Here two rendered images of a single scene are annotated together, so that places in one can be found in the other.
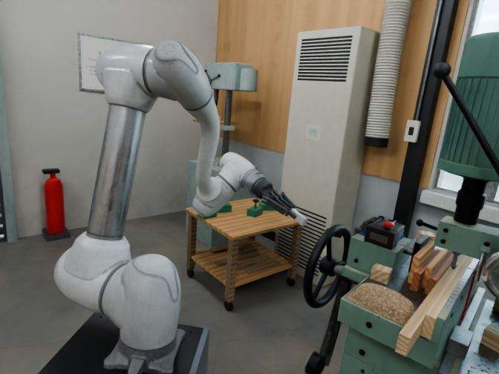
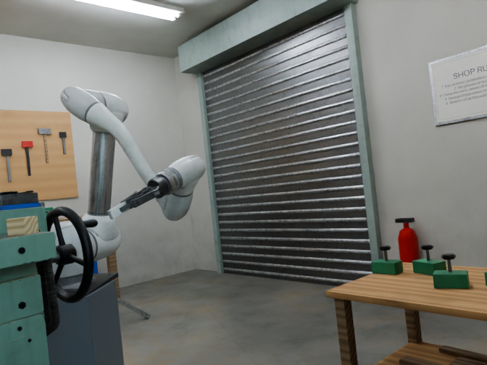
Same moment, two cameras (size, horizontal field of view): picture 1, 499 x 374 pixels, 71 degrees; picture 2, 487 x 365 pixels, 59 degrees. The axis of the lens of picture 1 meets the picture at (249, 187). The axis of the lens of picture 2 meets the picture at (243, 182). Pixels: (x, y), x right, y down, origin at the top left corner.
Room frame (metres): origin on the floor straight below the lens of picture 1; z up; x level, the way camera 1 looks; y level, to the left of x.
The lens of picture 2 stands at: (1.60, -1.59, 0.95)
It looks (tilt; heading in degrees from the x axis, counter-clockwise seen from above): 1 degrees up; 90
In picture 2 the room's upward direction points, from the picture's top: 6 degrees counter-clockwise
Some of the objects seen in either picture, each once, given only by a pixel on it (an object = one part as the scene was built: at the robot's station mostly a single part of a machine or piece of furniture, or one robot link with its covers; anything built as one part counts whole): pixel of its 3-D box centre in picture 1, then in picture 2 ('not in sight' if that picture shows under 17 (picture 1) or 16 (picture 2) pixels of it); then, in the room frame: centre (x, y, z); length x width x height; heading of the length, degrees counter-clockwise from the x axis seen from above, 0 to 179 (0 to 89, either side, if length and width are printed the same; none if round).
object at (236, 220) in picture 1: (243, 241); (449, 338); (2.30, 0.01, 0.32); 0.66 x 0.57 x 0.64; 130
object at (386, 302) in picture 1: (383, 296); not in sight; (0.71, -0.33, 0.92); 0.14 x 0.09 x 0.04; 50
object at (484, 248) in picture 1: (482, 260); not in sight; (0.76, -0.56, 1.00); 0.02 x 0.02 x 0.10; 50
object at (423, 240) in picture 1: (408, 250); not in sight; (0.91, -0.46, 0.95); 0.09 x 0.07 x 0.09; 140
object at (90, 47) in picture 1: (116, 66); (479, 82); (3.25, 1.27, 1.48); 0.64 x 0.02 x 0.46; 131
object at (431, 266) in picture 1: (439, 263); not in sight; (0.89, -0.54, 0.93); 0.24 x 0.01 x 0.06; 140
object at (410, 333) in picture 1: (442, 287); not in sight; (0.77, -0.50, 0.92); 0.60 x 0.02 x 0.04; 140
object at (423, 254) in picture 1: (422, 261); not in sight; (0.87, -0.49, 0.94); 0.16 x 0.02 x 0.08; 140
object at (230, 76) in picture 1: (225, 154); not in sight; (3.13, 0.24, 0.79); 0.62 x 0.48 x 1.58; 42
